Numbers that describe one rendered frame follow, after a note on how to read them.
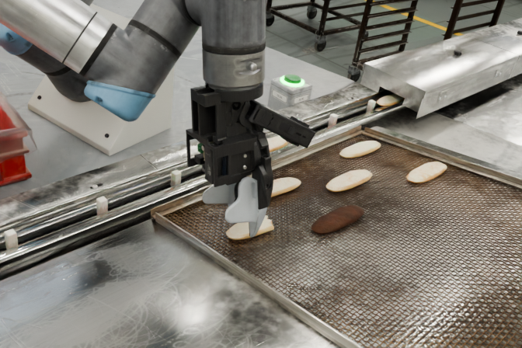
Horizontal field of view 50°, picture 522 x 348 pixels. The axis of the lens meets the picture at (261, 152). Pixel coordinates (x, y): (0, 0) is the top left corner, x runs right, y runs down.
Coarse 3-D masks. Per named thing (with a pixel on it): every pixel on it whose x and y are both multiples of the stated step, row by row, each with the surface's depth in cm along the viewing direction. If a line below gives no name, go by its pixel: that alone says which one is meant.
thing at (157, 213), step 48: (336, 144) 106; (336, 192) 88; (384, 192) 89; (432, 192) 89; (480, 192) 89; (192, 240) 74; (240, 240) 75; (336, 240) 76; (384, 240) 76; (432, 288) 67; (480, 288) 67; (336, 336) 58; (480, 336) 59
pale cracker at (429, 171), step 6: (432, 162) 96; (438, 162) 97; (420, 168) 95; (426, 168) 94; (432, 168) 95; (438, 168) 95; (444, 168) 95; (408, 174) 93; (414, 174) 92; (420, 174) 92; (426, 174) 92; (432, 174) 93; (438, 174) 94; (408, 180) 92; (414, 180) 91; (420, 180) 91; (426, 180) 92
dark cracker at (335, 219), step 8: (344, 208) 82; (352, 208) 82; (360, 208) 82; (328, 216) 79; (336, 216) 80; (344, 216) 80; (352, 216) 80; (360, 216) 81; (312, 224) 78; (320, 224) 78; (328, 224) 78; (336, 224) 78; (344, 224) 78; (320, 232) 77; (328, 232) 77
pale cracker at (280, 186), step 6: (276, 180) 90; (282, 180) 89; (288, 180) 90; (294, 180) 90; (276, 186) 88; (282, 186) 88; (288, 186) 88; (294, 186) 89; (276, 192) 87; (282, 192) 87
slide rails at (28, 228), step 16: (336, 112) 127; (352, 112) 128; (368, 112) 129; (288, 144) 111; (160, 176) 96; (128, 192) 91; (160, 192) 92; (80, 208) 86; (32, 224) 81; (48, 224) 82; (80, 224) 83; (0, 240) 78; (32, 240) 79; (0, 256) 75
